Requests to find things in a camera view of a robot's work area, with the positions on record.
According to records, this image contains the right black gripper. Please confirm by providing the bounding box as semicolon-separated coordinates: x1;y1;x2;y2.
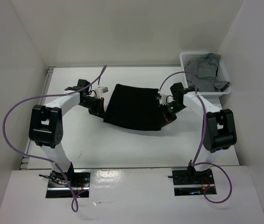
159;101;187;128

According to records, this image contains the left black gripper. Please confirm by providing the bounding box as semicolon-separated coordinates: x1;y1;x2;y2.
79;96;106;119

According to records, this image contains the black skirt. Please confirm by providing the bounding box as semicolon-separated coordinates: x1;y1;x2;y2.
104;84;166;131

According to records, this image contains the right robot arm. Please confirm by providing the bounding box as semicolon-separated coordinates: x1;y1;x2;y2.
159;83;237;184

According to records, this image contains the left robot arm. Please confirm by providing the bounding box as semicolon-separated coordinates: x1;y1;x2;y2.
29;79;108;187

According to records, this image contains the grey skirt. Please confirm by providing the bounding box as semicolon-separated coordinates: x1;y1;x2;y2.
184;53;230;92

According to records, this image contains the white plastic basket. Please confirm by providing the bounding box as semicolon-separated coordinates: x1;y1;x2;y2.
179;51;231;97

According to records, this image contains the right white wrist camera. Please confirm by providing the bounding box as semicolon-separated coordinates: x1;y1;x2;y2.
156;93;168;105

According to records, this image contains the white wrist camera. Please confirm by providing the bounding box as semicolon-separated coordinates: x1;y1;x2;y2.
156;93;168;105
95;86;108;98

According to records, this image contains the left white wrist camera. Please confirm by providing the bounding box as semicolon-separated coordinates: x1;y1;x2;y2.
95;86;108;98

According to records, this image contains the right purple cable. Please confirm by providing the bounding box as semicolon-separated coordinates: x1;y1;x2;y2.
158;71;233;203

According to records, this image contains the purple cable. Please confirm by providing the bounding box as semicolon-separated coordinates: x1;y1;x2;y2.
158;71;233;203
3;65;107;213

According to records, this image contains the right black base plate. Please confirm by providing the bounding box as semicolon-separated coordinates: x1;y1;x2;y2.
168;167;217;196

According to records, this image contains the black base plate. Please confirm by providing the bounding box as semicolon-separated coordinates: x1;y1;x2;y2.
39;169;91;198
168;167;217;196

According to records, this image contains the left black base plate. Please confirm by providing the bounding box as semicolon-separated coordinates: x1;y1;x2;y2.
39;169;91;198

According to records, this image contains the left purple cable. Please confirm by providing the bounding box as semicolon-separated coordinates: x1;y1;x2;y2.
3;65;107;213

